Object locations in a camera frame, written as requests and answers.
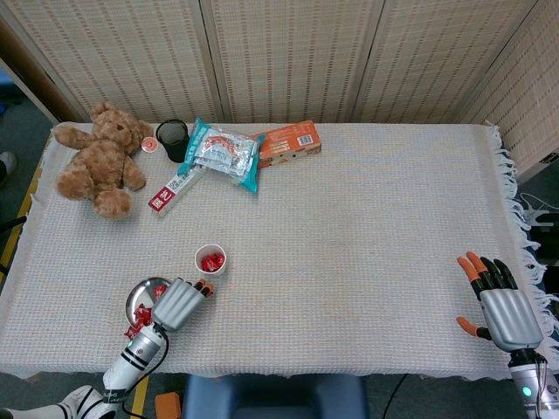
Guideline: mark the beige woven screen panel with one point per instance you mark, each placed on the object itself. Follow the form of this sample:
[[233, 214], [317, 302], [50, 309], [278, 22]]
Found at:
[[288, 57], [436, 57], [131, 57], [533, 109]]

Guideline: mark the black mesh pen holder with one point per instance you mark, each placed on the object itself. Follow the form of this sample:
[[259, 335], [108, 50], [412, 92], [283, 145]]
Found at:
[[174, 148]]

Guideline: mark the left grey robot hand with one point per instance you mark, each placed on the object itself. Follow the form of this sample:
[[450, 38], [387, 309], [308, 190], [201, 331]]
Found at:
[[174, 305]]

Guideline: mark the small round red white lid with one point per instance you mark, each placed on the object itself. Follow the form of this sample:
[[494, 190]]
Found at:
[[149, 144]]

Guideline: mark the orange biscuit box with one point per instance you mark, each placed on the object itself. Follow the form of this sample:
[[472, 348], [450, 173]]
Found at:
[[288, 144]]

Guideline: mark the teal silver snack bag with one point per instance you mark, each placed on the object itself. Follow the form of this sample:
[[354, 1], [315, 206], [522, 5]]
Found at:
[[218, 153]]

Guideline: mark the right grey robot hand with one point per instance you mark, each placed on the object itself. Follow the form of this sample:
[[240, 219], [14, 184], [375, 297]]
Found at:
[[511, 320]]

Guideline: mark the brown wooden board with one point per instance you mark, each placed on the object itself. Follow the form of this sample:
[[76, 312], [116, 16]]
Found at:
[[30, 74]]

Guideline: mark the white paper cup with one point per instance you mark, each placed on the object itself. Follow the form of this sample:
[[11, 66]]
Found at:
[[211, 248]]

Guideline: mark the white woven tablecloth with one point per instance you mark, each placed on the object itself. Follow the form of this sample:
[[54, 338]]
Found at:
[[349, 262]]

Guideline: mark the long white red box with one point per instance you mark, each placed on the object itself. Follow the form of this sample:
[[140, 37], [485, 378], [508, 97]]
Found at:
[[168, 196]]

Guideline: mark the orange block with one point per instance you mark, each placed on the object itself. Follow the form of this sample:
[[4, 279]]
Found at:
[[168, 406]]

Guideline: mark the brown teddy bear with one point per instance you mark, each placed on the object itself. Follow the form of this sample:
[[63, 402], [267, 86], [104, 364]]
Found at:
[[105, 161]]

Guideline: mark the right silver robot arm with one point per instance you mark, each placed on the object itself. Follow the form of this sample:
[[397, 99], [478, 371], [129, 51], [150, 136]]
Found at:
[[526, 386]]

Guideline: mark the red candy pile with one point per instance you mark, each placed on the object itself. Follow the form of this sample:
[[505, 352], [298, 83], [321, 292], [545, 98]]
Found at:
[[142, 314]]

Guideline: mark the grey white shoe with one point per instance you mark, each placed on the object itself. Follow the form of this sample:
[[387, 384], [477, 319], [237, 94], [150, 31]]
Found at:
[[6, 161]]

